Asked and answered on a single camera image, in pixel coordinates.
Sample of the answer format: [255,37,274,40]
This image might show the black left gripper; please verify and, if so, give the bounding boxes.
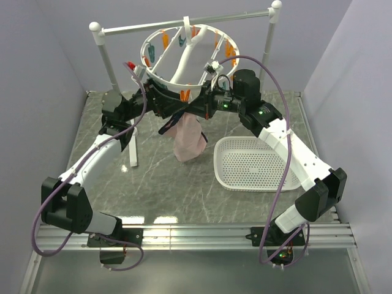
[122,78,189,123]

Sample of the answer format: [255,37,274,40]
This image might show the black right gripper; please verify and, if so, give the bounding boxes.
[184,80,245,120]

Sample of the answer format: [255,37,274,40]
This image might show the white round clip hanger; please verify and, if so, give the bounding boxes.
[140,16,239,99]

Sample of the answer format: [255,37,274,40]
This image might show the orange front clothes peg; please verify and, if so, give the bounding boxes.
[180,89,192,103]

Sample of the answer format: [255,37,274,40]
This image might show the pink underwear navy trim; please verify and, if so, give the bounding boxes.
[158,111,208,162]

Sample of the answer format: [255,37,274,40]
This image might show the white perforated plastic basket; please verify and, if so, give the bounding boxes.
[214,136,285,192]

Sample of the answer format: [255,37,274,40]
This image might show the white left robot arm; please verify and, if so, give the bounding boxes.
[38,79,189,246]

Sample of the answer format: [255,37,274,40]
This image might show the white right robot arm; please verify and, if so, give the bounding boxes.
[186,69,347,246]

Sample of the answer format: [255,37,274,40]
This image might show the teal left back peg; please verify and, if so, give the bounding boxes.
[147,43,156,63]

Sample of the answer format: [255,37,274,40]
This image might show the orange right upper peg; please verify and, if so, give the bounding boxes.
[225,40,236,58]

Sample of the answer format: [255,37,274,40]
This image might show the teal back clothes peg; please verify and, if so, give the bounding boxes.
[178,36,186,47]

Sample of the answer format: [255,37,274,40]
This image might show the orange back left peg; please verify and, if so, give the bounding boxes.
[161,30,170,50]

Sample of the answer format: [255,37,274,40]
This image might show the orange right back peg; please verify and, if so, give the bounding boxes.
[214,31,221,50]

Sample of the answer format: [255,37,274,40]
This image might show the orange back centre peg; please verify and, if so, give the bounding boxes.
[191,26,200,38]

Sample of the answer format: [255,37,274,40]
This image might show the white clothes rack stand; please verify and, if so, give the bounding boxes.
[89,0,282,168]

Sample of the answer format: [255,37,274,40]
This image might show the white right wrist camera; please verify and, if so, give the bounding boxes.
[203,61,223,75]

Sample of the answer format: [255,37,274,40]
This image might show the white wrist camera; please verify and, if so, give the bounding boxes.
[125,61,146,80]
[203,61,223,75]

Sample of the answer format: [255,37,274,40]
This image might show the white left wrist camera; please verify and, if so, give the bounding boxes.
[125,61,146,80]

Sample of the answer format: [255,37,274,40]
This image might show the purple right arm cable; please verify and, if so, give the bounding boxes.
[219,55,311,266]

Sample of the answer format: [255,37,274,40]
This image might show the aluminium mounting rail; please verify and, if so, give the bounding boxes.
[32,222,358,251]

